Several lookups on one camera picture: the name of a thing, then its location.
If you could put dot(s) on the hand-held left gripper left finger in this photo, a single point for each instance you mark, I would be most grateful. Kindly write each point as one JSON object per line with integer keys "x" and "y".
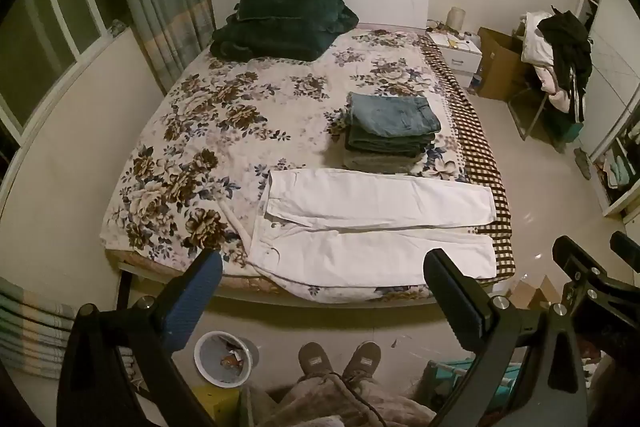
{"x": 195, "y": 302}

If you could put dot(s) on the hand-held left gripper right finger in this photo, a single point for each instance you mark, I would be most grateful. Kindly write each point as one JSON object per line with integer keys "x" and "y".
{"x": 450, "y": 302}

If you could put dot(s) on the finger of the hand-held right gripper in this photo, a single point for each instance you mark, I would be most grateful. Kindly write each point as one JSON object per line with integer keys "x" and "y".
{"x": 627, "y": 244}
{"x": 575, "y": 257}

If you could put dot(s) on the white pants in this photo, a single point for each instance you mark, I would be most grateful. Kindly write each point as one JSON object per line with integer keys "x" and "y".
{"x": 370, "y": 252}

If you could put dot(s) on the person's legs in fleece pants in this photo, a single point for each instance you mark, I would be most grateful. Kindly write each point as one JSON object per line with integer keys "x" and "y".
{"x": 325, "y": 407}

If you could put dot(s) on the flat cardboard piece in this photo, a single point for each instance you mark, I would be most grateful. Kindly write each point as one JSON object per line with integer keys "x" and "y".
{"x": 537, "y": 294}

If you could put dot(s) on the white trash bin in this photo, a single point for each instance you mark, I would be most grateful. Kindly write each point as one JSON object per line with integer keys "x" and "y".
{"x": 220, "y": 357}

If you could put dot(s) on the teal plastic item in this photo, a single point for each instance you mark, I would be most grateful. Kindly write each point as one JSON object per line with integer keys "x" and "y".
{"x": 450, "y": 369}

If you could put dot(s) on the grey slipper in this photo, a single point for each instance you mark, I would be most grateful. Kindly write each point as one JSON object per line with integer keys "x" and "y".
{"x": 582, "y": 164}

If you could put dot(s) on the person's right shoe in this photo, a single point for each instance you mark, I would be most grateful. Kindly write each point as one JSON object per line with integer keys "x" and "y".
{"x": 362, "y": 359}

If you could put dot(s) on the person's shoe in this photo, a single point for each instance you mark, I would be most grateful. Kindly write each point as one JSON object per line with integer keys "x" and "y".
{"x": 316, "y": 359}
{"x": 362, "y": 359}

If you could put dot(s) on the yellow box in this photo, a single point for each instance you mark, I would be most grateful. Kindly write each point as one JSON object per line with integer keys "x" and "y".
{"x": 215, "y": 407}

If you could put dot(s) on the person's left shoe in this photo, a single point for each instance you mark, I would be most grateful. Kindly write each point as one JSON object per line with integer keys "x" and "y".
{"x": 316, "y": 359}

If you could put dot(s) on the brown checkered bed sheet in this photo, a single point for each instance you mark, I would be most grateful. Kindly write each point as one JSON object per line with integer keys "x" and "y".
{"x": 475, "y": 142}

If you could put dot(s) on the metal chair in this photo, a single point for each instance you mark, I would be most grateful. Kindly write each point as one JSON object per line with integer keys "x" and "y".
{"x": 530, "y": 109}

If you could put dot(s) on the striped folded blanket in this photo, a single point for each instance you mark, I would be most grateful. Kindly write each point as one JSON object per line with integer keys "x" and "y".
{"x": 35, "y": 327}

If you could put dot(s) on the white wardrobe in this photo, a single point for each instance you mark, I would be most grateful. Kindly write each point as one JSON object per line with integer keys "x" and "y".
{"x": 615, "y": 72}

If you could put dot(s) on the folded blue jeans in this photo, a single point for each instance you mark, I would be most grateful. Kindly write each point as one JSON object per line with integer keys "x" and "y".
{"x": 390, "y": 114}

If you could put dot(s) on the black garment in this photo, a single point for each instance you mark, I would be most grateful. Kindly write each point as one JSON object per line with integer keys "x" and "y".
{"x": 570, "y": 47}

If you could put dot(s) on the brown cardboard box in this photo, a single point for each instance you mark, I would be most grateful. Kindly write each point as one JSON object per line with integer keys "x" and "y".
{"x": 500, "y": 62}

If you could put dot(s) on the white clothes pile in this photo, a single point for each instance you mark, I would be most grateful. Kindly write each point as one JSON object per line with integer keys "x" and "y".
{"x": 537, "y": 44}

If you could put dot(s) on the white nightstand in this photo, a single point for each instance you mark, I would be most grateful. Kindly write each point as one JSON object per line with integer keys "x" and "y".
{"x": 457, "y": 54}

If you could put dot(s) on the cream cylindrical lamp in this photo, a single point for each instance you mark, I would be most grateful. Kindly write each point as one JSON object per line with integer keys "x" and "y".
{"x": 456, "y": 19}

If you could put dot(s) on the dark green folded quilt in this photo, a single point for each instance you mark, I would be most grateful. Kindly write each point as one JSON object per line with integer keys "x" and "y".
{"x": 285, "y": 22}

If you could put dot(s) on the window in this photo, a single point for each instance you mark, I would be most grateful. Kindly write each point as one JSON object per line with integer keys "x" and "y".
{"x": 45, "y": 27}

